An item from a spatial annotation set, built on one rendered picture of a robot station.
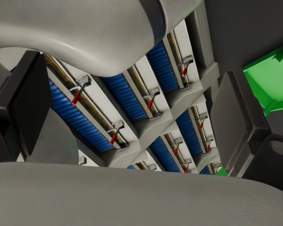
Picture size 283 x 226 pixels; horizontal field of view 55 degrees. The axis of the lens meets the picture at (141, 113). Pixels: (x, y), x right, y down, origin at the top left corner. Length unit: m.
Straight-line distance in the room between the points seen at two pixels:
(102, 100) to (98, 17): 0.74
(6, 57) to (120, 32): 0.53
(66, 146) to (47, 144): 0.02
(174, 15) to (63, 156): 0.15
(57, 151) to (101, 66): 0.08
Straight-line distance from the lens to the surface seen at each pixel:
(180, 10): 0.24
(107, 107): 0.95
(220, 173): 1.95
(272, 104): 1.20
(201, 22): 1.12
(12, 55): 0.72
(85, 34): 0.19
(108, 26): 0.20
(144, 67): 0.97
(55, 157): 0.24
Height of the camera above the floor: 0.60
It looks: 9 degrees down
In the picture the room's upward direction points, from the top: 134 degrees counter-clockwise
